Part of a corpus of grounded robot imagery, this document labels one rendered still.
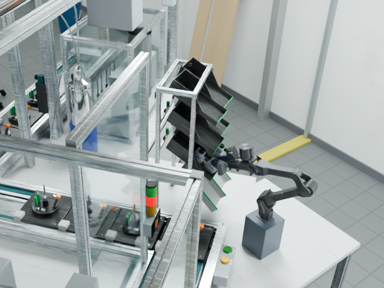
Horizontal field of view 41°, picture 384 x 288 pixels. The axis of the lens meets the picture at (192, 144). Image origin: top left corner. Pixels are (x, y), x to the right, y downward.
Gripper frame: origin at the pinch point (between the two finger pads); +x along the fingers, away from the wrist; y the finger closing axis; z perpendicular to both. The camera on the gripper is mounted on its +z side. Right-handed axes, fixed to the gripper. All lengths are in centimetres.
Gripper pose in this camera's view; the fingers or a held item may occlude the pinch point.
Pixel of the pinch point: (220, 160)
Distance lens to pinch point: 251.9
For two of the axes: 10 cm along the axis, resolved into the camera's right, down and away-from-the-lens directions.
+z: -1.1, -9.2, -3.7
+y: -5.4, 3.7, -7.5
